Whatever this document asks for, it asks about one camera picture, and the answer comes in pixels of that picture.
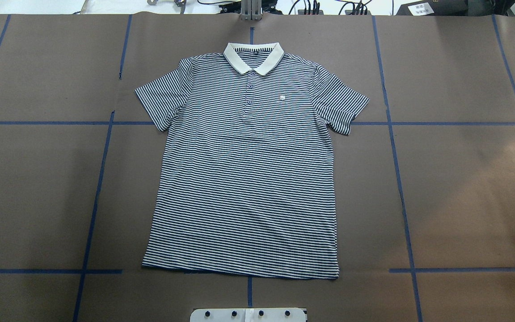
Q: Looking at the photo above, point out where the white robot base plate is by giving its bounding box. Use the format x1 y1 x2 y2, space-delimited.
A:
190 307 308 322

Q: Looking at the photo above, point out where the aluminium camera mast profile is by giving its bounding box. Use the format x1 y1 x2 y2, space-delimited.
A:
241 0 263 21

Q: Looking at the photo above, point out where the navy white striped polo shirt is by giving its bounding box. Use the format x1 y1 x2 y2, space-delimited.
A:
135 43 370 280

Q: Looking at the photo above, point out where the black box with label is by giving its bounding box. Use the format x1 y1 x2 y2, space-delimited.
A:
395 0 469 16

